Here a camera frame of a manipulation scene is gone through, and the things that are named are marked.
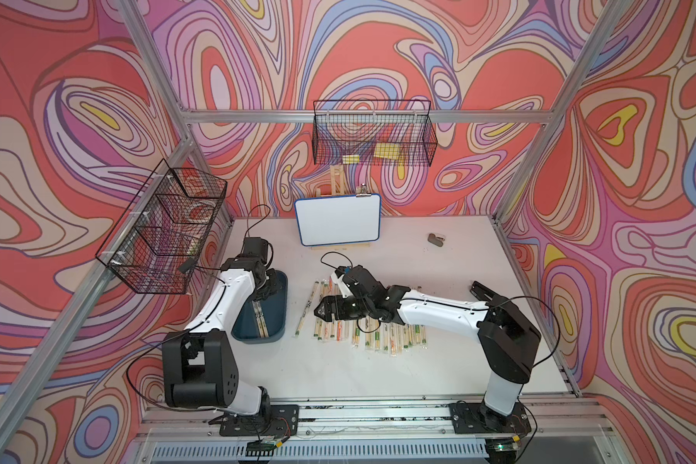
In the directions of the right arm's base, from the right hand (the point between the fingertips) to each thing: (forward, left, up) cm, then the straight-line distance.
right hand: (326, 319), depth 81 cm
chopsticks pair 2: (-2, -12, -10) cm, 16 cm away
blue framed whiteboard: (+34, -4, +6) cm, 35 cm away
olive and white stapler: (+36, -41, -9) cm, 55 cm away
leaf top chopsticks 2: (+15, +1, -10) cm, 18 cm away
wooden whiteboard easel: (+38, -4, +16) cm, 42 cm away
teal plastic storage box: (+7, +18, -6) cm, 20 cm away
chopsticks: (+5, +22, -9) cm, 24 cm away
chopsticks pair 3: (-2, -15, -11) cm, 19 cm away
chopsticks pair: (0, -8, -10) cm, 13 cm away
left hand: (+11, +17, +1) cm, 20 cm away
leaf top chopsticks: (+3, +4, -9) cm, 11 cm away
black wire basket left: (+12, +43, +21) cm, 49 cm away
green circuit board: (-29, +17, -10) cm, 35 cm away
